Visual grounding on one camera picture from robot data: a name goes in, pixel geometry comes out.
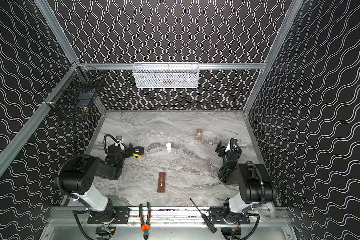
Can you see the orange handled pliers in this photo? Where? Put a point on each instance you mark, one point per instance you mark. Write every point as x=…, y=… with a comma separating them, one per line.
x=145, y=224

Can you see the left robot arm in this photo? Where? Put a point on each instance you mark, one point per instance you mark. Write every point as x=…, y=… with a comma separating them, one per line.
x=76, y=175

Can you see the clear tape roll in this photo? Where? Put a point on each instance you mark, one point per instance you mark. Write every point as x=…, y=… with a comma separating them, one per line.
x=267, y=212

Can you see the brown pill organizer box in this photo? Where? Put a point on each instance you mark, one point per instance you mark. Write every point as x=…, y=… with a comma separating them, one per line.
x=161, y=183

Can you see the small amber glass vial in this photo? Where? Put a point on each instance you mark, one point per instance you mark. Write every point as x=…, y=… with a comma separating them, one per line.
x=199, y=135

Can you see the yellow black tape measure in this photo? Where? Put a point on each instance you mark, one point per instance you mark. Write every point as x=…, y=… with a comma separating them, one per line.
x=138, y=152

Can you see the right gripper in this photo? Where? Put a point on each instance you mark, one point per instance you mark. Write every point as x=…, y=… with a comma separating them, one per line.
x=225, y=148

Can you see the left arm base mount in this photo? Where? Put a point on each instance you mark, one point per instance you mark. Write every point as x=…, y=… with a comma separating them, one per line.
x=119, y=215

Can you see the black wire basket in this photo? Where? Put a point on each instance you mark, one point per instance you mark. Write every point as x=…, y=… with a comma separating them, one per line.
x=75, y=101

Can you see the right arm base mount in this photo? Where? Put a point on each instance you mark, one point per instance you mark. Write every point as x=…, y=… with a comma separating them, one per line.
x=220, y=216

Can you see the white wire mesh basket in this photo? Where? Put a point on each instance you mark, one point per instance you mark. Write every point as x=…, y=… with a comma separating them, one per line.
x=166, y=75

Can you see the black screwdriver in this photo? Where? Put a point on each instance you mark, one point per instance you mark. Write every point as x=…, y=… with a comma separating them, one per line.
x=207, y=221

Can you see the white pill bottle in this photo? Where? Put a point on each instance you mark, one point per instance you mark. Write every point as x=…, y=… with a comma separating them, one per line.
x=169, y=147

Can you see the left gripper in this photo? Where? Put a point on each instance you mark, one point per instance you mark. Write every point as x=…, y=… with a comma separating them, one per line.
x=130, y=150

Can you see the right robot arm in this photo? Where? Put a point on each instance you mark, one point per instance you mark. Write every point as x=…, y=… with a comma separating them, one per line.
x=253, y=180

